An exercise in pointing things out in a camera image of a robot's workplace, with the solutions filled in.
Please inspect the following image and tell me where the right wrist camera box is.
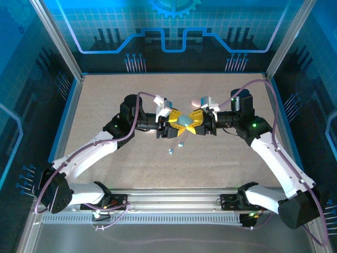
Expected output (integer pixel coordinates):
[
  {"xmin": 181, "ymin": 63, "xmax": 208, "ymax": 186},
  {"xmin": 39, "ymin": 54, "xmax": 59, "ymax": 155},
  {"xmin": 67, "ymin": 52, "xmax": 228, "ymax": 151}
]
[{"xmin": 200, "ymin": 95, "xmax": 221, "ymax": 113}]

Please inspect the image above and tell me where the aluminium table side rail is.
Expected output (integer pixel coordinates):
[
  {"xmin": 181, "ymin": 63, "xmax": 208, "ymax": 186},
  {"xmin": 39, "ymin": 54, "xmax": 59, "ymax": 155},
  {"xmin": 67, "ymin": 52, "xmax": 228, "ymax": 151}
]
[
  {"xmin": 263, "ymin": 73, "xmax": 304, "ymax": 191},
  {"xmin": 43, "ymin": 74, "xmax": 85, "ymax": 185}
]

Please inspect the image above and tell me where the grey metal floor plate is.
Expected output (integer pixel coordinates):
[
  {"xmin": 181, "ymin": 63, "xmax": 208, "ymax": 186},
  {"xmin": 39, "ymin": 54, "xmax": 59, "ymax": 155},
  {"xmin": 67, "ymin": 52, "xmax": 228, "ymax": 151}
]
[{"xmin": 15, "ymin": 205, "xmax": 334, "ymax": 253}]

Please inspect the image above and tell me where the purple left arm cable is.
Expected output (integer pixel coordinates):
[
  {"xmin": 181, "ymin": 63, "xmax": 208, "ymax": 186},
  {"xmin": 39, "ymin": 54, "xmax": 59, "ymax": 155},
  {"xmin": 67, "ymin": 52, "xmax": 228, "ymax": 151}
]
[{"xmin": 35, "ymin": 91, "xmax": 159, "ymax": 230}]

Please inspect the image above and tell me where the aluminium arm base rail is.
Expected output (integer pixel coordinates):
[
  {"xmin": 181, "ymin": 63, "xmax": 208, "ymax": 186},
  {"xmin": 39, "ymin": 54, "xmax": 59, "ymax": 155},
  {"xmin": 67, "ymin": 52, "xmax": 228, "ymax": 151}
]
[{"xmin": 71, "ymin": 187, "xmax": 315, "ymax": 215}]

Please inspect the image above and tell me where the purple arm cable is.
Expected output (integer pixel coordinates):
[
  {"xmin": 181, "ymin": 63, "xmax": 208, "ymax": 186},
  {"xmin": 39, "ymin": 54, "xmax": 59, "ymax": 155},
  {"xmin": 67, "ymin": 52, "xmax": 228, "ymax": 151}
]
[
  {"xmin": 218, "ymin": 79, "xmax": 330, "ymax": 247},
  {"xmin": 35, "ymin": 91, "xmax": 159, "ymax": 230}
]

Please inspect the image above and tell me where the blue earbud charging case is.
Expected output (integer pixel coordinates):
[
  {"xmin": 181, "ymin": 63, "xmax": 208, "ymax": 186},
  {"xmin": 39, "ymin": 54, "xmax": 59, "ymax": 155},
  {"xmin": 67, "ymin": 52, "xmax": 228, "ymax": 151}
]
[{"xmin": 176, "ymin": 115, "xmax": 193, "ymax": 127}]

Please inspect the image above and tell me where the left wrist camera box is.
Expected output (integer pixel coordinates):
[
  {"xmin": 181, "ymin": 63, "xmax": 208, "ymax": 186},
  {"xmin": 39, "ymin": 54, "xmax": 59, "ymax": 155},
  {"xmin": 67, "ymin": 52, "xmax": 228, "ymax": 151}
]
[{"xmin": 153, "ymin": 94, "xmax": 174, "ymax": 123}]

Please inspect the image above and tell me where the aluminium frame post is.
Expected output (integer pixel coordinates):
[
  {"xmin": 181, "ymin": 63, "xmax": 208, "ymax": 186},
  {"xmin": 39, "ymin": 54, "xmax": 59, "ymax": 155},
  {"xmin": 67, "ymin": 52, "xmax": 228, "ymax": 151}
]
[
  {"xmin": 29, "ymin": 0, "xmax": 85, "ymax": 81},
  {"xmin": 265, "ymin": 0, "xmax": 318, "ymax": 80}
]

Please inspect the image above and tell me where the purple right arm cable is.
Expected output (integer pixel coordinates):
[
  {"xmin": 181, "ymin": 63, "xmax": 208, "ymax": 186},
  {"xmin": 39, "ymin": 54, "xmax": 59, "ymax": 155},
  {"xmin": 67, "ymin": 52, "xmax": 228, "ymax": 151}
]
[{"xmin": 218, "ymin": 79, "xmax": 330, "ymax": 247}]

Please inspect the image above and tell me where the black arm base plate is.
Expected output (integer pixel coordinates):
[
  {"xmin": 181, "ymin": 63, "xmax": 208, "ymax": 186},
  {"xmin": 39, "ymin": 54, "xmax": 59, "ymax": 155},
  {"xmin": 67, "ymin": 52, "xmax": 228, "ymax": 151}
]
[
  {"xmin": 220, "ymin": 193, "xmax": 269, "ymax": 211},
  {"xmin": 80, "ymin": 193, "xmax": 130, "ymax": 211}
]

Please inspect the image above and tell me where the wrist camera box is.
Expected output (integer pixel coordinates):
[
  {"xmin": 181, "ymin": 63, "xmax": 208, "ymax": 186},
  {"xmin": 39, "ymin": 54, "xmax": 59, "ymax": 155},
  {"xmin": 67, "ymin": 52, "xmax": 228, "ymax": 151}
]
[
  {"xmin": 153, "ymin": 94, "xmax": 174, "ymax": 123},
  {"xmin": 200, "ymin": 95, "xmax": 221, "ymax": 113}
]

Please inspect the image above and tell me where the slotted grey cable duct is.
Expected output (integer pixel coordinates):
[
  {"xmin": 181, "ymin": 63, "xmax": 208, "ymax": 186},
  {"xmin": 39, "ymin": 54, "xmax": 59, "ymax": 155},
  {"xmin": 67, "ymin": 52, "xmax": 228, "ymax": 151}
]
[{"xmin": 42, "ymin": 215, "xmax": 244, "ymax": 225}]

